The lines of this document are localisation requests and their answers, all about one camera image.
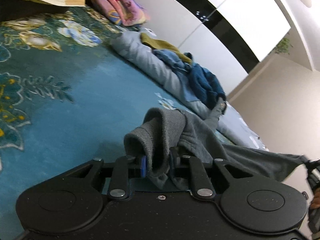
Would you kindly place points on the white black wardrobe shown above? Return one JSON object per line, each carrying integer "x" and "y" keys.
{"x": 228, "y": 37}

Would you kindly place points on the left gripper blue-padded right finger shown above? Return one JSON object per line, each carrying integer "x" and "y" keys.
{"x": 187, "y": 171}

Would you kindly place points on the dark blue fleece garment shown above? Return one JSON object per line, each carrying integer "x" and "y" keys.
{"x": 204, "y": 84}

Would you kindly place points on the teal floral bed blanket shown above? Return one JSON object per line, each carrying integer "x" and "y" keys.
{"x": 66, "y": 98}

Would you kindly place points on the pink floral folded blanket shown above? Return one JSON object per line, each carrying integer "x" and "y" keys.
{"x": 122, "y": 12}

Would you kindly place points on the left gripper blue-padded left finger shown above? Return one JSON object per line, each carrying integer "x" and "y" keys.
{"x": 124, "y": 169}

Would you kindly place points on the grey floral folded duvet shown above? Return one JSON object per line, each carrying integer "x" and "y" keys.
{"x": 128, "y": 45}

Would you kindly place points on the green potted plant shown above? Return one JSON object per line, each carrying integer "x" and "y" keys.
{"x": 283, "y": 47}

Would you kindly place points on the person's right hand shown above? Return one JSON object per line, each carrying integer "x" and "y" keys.
{"x": 315, "y": 203}

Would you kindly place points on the olive green garment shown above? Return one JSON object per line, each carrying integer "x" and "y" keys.
{"x": 160, "y": 44}

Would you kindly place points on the grey sweatshirt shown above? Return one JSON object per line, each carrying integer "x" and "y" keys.
{"x": 163, "y": 129}

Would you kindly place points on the light blue garment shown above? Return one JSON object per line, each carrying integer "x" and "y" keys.
{"x": 180, "y": 68}

